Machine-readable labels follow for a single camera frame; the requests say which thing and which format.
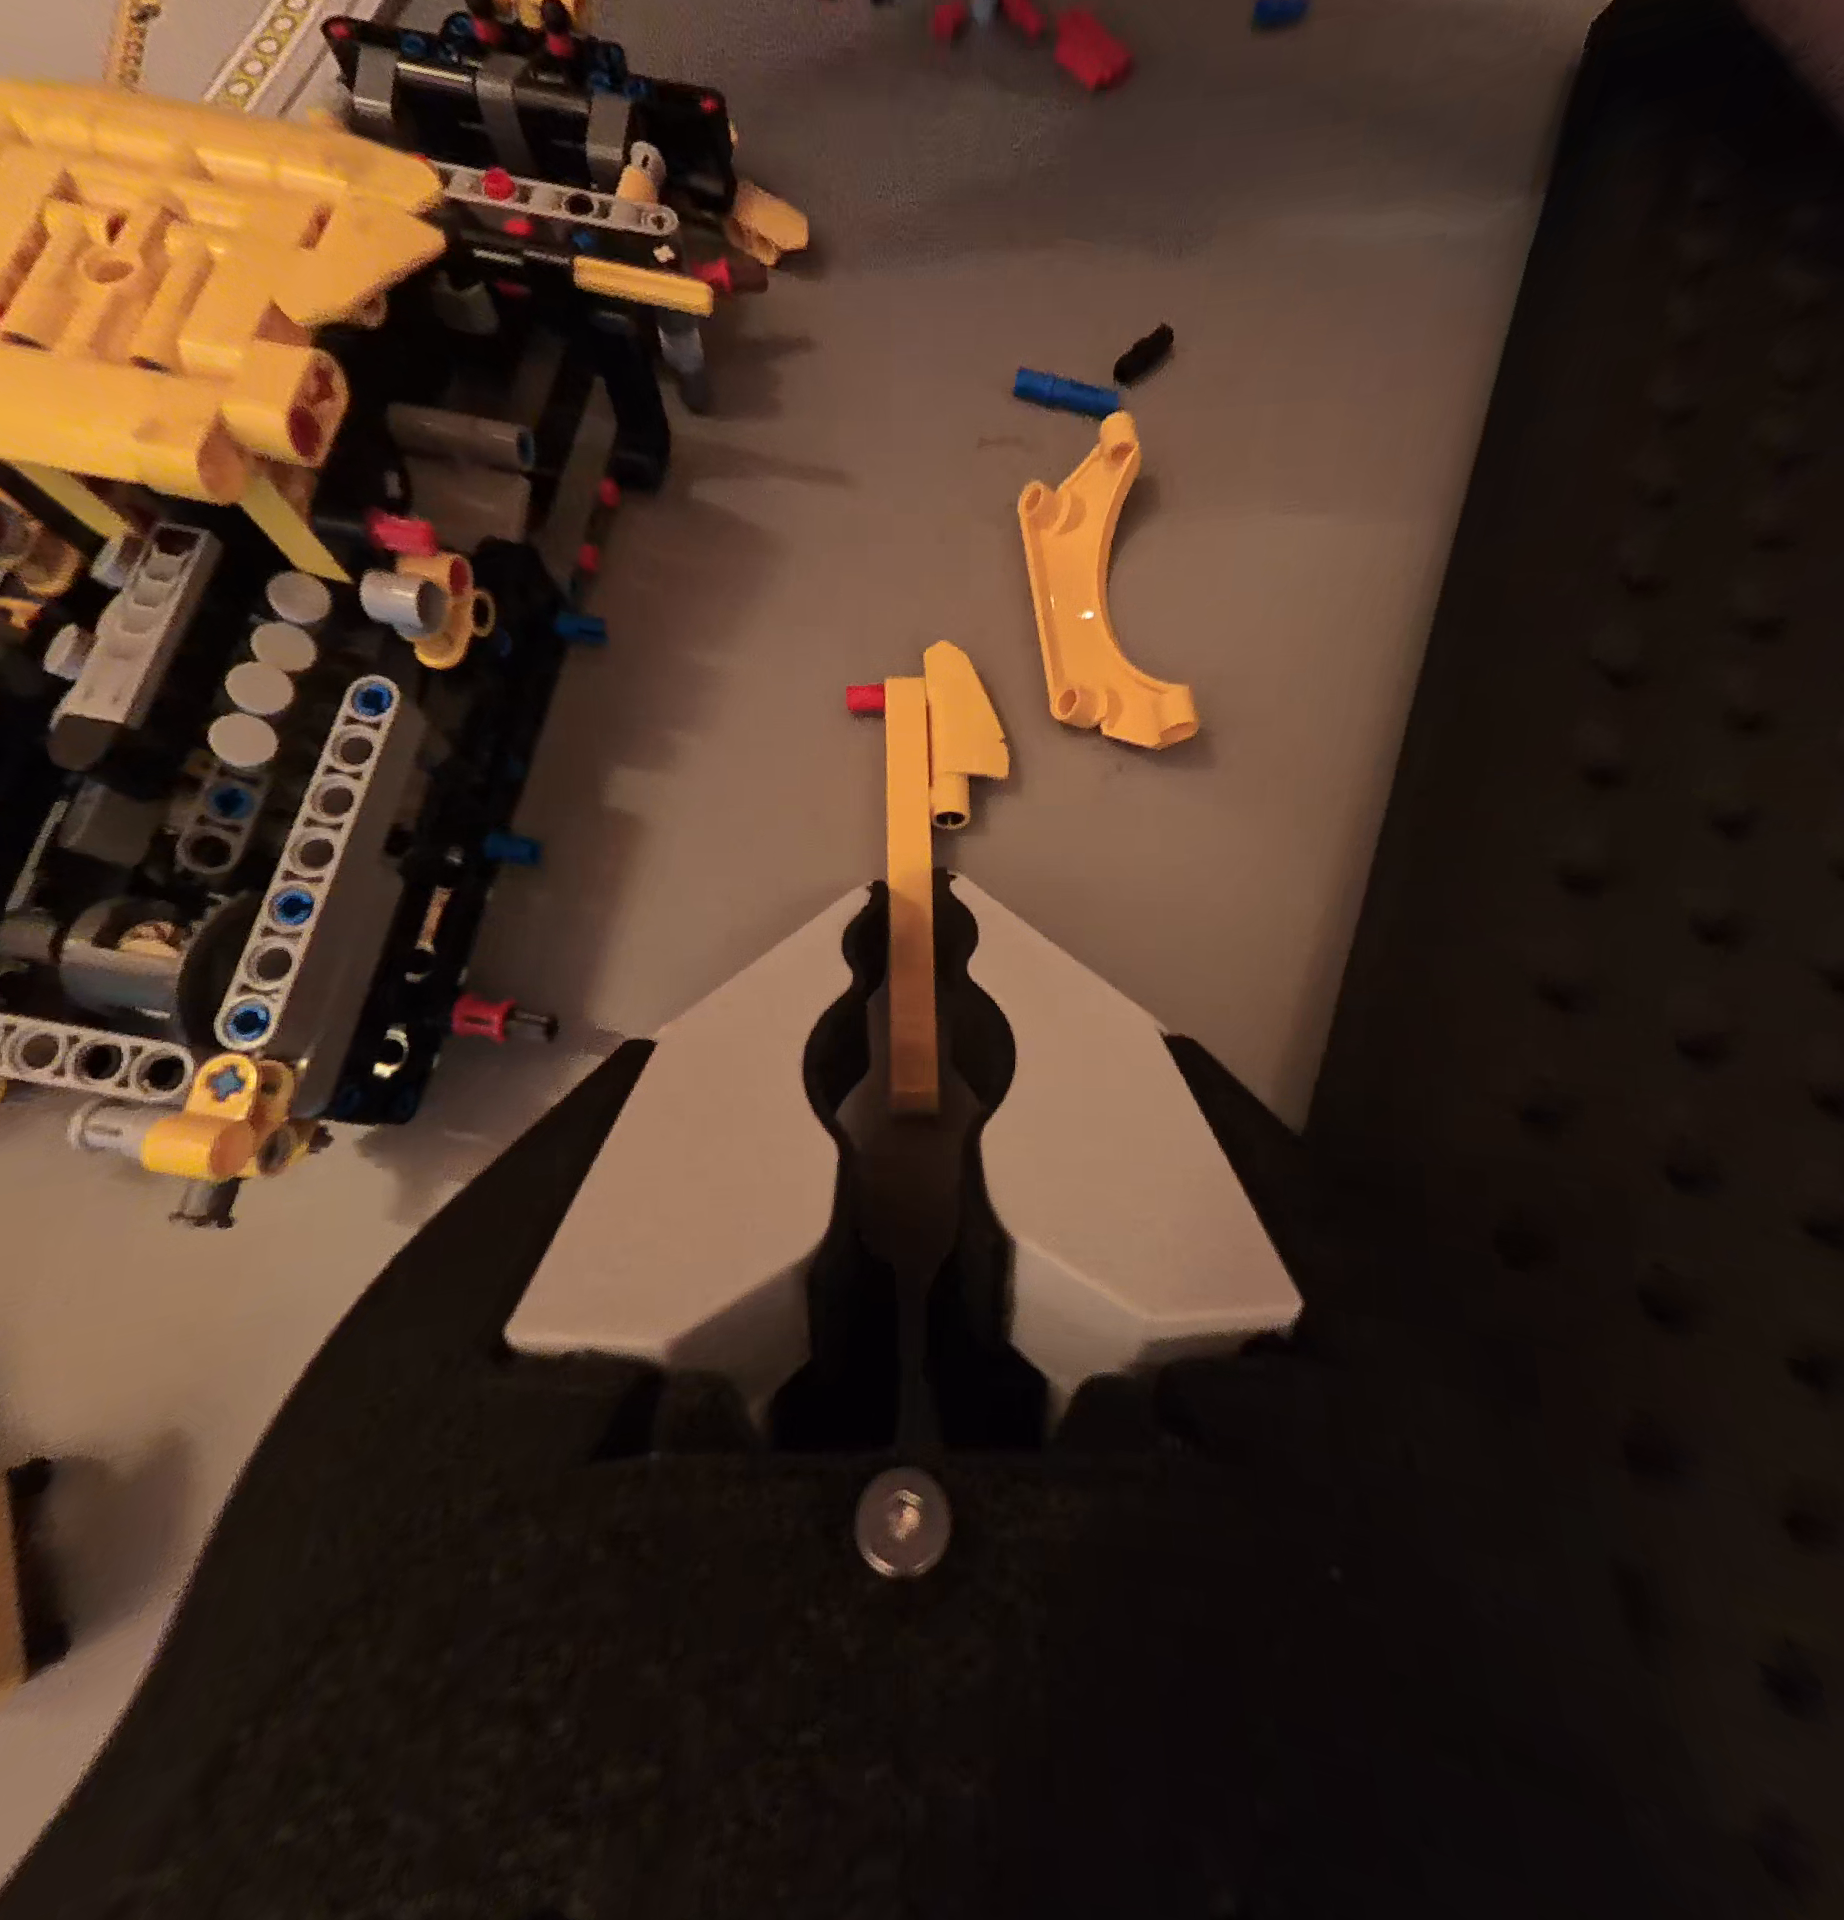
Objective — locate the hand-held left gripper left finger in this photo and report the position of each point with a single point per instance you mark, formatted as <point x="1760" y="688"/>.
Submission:
<point x="666" y="1201"/>

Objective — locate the blue pin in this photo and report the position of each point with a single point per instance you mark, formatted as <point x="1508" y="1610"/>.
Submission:
<point x="1065" y="390"/>

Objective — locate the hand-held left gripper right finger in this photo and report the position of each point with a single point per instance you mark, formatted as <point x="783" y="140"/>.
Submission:
<point x="1146" y="1201"/>

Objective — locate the grey desk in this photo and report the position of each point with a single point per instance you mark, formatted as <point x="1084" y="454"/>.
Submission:
<point x="1236" y="226"/>

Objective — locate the yellow black toy car model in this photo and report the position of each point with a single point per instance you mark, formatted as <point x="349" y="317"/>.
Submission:
<point x="113" y="270"/>

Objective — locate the scattered small toy pieces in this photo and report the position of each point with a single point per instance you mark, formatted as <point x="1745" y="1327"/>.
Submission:
<point x="1092" y="51"/>

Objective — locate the small yellow panel piece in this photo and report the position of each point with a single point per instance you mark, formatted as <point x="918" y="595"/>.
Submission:
<point x="960" y="721"/>

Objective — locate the building instruction booklet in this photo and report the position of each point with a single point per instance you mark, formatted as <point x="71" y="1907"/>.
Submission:
<point x="262" y="61"/>

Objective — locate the black pin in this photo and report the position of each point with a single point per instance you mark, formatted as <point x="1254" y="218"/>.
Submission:
<point x="1142" y="351"/>

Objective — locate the yellow curved arch piece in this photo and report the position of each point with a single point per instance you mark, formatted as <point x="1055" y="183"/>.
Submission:
<point x="1065" y="600"/>

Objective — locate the long yellow holed beam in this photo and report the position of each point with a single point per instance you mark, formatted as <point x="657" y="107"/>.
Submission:
<point x="912" y="976"/>

